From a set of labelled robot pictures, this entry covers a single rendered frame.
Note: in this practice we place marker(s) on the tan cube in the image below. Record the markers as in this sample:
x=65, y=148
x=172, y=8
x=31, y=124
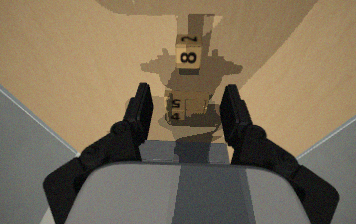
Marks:
x=188, y=51
x=175, y=110

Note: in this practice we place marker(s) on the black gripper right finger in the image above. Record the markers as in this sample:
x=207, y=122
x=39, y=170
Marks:
x=253, y=148

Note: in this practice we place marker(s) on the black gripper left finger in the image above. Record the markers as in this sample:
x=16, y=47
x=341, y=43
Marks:
x=62, y=185

